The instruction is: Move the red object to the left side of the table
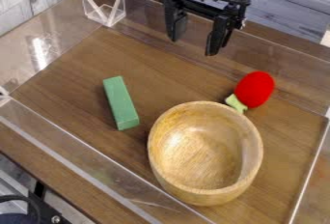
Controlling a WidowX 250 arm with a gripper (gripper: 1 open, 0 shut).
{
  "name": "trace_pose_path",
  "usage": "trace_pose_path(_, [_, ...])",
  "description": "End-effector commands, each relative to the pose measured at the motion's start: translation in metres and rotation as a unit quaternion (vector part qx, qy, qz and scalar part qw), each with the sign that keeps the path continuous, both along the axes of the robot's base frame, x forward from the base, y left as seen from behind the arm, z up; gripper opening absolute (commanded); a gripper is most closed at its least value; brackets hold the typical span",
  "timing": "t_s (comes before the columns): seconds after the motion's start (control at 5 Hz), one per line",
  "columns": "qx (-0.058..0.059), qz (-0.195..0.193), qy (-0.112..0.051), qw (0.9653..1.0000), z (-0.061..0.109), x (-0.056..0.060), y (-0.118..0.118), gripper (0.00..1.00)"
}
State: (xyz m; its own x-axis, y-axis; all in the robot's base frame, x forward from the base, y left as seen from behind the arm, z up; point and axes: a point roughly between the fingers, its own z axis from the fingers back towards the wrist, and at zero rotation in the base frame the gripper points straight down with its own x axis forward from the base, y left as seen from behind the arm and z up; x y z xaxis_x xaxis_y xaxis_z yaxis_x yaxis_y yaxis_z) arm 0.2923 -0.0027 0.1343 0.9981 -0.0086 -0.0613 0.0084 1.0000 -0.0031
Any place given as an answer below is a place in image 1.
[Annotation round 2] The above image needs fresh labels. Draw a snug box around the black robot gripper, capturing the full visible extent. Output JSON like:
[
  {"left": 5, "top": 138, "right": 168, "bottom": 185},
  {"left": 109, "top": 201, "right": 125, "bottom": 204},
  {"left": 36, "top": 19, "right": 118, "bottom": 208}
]
[{"left": 164, "top": 0, "right": 251, "bottom": 56}]

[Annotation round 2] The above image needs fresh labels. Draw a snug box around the red plush strawberry toy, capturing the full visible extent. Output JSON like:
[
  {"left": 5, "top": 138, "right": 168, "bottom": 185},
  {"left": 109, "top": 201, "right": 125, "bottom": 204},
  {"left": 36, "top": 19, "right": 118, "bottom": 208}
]
[{"left": 225, "top": 71, "right": 275, "bottom": 113}]

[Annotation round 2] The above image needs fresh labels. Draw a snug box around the green rectangular block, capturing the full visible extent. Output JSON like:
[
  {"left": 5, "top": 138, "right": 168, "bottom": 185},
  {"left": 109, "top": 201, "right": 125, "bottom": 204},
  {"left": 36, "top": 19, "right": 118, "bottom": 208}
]
[{"left": 102, "top": 76, "right": 138, "bottom": 130}]

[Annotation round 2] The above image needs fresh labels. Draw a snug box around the wooden bowl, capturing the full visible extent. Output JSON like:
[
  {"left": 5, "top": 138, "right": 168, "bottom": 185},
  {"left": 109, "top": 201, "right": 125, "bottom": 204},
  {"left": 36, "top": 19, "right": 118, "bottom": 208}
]
[{"left": 146, "top": 101, "right": 264, "bottom": 206}]

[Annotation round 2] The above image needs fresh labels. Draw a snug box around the clear acrylic corner bracket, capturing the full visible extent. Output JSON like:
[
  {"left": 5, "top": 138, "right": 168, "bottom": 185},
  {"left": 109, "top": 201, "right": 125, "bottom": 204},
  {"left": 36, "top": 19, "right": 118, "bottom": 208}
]
[{"left": 81, "top": 0, "right": 126, "bottom": 27}]

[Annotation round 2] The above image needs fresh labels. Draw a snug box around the clear acrylic tray wall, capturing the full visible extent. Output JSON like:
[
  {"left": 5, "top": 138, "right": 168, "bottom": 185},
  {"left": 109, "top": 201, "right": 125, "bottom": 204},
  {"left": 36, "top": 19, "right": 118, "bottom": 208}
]
[{"left": 0, "top": 0, "right": 330, "bottom": 224}]

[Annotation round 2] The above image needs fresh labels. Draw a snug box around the black clamp with cable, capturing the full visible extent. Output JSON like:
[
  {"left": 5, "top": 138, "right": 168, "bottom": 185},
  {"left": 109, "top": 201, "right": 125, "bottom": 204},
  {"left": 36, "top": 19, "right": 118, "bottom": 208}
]
[{"left": 0, "top": 182, "right": 72, "bottom": 224}]

